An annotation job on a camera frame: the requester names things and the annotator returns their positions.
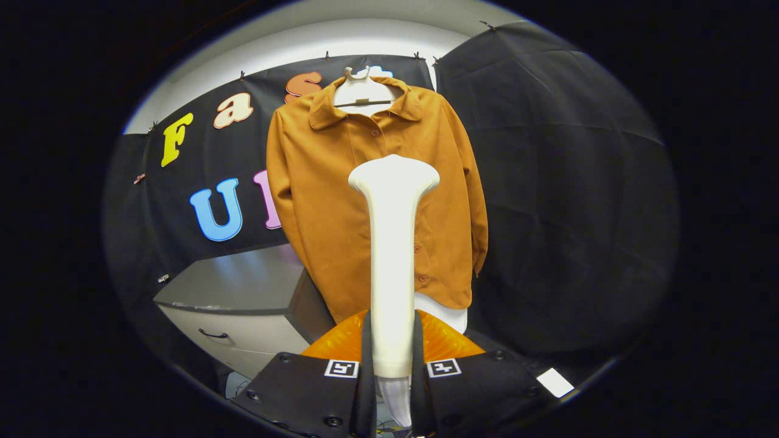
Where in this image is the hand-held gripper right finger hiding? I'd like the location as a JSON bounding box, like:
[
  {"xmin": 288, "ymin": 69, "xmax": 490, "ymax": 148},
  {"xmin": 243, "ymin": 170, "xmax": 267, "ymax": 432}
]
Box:
[{"xmin": 410, "ymin": 309, "xmax": 551, "ymax": 438}]

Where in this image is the white garment steamer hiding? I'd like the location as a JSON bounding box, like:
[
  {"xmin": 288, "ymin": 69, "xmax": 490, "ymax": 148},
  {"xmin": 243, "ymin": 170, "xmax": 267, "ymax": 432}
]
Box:
[{"xmin": 348, "ymin": 153, "xmax": 441, "ymax": 428}]

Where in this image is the grey drawer cabinet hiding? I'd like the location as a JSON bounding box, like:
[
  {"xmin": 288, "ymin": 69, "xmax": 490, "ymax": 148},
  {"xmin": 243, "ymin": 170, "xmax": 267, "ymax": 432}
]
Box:
[{"xmin": 152, "ymin": 243, "xmax": 337, "ymax": 381}]

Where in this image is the white mannequin torso hanger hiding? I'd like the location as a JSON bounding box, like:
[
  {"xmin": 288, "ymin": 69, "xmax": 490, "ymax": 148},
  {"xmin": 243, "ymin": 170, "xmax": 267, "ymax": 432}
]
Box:
[{"xmin": 332, "ymin": 66, "xmax": 469, "ymax": 335}]

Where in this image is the orange-brown button shirt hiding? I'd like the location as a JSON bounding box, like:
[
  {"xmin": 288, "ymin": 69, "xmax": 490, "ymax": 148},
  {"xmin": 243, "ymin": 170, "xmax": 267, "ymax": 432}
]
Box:
[{"xmin": 266, "ymin": 74, "xmax": 489, "ymax": 324}]

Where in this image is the white paper sheet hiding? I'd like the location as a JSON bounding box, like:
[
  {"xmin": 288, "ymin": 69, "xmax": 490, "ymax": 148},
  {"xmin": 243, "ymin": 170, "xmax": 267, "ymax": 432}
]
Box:
[{"xmin": 536, "ymin": 367, "xmax": 575, "ymax": 398}]

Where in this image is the black backdrop cloth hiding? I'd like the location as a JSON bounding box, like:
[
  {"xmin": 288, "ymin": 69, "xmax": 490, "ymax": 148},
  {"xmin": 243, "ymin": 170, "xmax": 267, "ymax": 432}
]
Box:
[{"xmin": 102, "ymin": 19, "xmax": 680, "ymax": 390}]

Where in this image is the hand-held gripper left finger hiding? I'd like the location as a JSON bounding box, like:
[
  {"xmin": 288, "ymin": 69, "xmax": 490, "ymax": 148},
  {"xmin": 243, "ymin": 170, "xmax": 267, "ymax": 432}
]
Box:
[{"xmin": 233, "ymin": 309, "xmax": 378, "ymax": 438}]

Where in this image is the row of black clips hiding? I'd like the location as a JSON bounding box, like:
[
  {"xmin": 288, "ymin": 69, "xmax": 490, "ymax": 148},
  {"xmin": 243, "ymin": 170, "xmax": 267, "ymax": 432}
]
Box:
[{"xmin": 146, "ymin": 19, "xmax": 497, "ymax": 131}]

